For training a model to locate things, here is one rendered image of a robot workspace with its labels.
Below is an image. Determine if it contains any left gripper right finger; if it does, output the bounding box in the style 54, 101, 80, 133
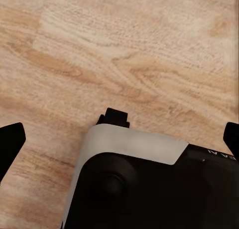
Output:
223, 122, 239, 162

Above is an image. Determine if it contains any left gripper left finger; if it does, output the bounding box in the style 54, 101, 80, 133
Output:
0, 122, 26, 182

